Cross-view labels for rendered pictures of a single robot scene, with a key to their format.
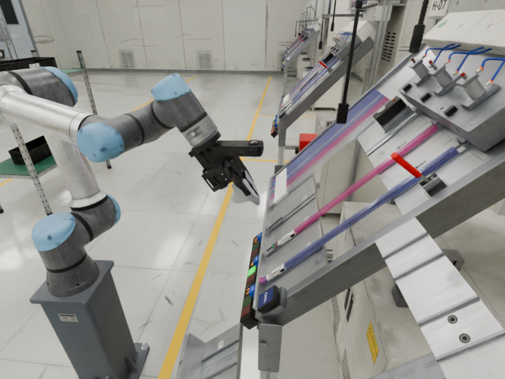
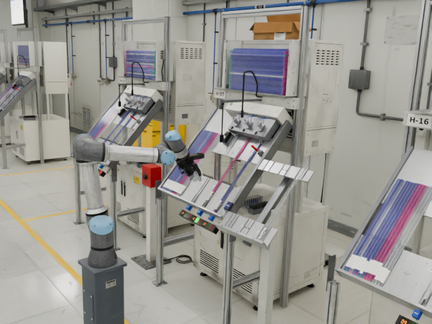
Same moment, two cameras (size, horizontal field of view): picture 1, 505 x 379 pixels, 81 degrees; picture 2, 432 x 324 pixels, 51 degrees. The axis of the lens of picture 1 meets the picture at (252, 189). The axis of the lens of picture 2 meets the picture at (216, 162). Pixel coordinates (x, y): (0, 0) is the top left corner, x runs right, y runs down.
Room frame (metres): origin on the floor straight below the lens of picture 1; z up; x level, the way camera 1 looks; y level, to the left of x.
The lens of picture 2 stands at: (-1.20, 1.74, 1.60)
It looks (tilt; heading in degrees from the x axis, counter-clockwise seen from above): 13 degrees down; 314
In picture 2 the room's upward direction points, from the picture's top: 2 degrees clockwise
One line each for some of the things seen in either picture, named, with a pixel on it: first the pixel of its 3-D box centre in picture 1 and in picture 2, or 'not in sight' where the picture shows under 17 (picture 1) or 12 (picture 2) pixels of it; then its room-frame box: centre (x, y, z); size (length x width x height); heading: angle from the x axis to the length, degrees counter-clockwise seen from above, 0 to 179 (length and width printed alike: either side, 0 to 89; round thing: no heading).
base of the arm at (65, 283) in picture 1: (70, 268); (102, 252); (0.71, 0.60, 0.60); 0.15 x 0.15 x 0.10
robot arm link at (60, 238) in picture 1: (60, 238); (101, 231); (0.72, 0.60, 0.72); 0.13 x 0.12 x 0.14; 156
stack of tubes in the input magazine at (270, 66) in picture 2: not in sight; (261, 70); (0.67, -0.55, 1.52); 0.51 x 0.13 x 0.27; 174
